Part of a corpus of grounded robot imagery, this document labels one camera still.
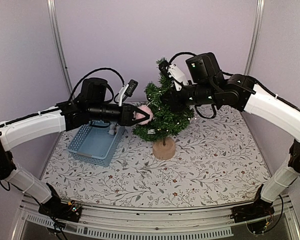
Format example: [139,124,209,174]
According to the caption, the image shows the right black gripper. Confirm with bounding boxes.
[160,79,218,113]

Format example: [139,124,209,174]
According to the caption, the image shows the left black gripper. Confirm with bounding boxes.
[88,102,150,126]

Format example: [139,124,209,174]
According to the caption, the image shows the pink pompom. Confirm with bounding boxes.
[134,104,154,125]

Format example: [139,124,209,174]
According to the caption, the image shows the fairy light string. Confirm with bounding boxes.
[146,89,197,135]

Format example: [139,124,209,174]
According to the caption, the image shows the small green christmas tree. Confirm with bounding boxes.
[132,72,195,142]

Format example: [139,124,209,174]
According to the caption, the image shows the white cotton boll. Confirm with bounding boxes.
[108,124,118,136]

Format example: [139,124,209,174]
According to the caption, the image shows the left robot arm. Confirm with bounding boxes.
[0,77,150,217]

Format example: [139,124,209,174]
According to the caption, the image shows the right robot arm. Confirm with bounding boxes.
[159,52,300,218]

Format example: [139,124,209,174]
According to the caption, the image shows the wooden tree base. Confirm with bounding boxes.
[152,137,176,160]

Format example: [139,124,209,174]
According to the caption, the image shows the white battery box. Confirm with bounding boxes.
[147,129,156,135]

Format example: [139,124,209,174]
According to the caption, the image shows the light blue plastic basket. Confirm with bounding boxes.
[67,120,125,167]

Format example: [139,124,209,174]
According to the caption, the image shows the floral table mat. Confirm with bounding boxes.
[42,106,270,208]

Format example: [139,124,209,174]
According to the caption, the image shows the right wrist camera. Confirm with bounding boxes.
[158,60,170,79]

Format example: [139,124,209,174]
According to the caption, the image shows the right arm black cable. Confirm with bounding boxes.
[168,51,198,65]

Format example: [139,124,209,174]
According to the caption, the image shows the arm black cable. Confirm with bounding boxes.
[68,66,127,101]
[168,51,198,65]

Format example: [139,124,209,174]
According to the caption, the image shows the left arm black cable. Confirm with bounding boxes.
[68,66,127,101]

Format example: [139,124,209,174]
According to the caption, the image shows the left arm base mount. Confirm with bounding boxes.
[38,183,82,223]

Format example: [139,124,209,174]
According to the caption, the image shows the front aluminium rail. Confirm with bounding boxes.
[11,195,300,240]

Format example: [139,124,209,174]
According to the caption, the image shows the right aluminium frame post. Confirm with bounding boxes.
[244,0,265,75]

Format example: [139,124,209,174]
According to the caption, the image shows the aluminium frame post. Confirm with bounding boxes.
[244,0,265,75]
[46,0,73,94]

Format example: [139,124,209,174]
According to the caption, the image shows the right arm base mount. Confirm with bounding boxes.
[230,184,275,235]

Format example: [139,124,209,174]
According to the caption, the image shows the left aluminium frame post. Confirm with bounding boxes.
[46,0,73,94]

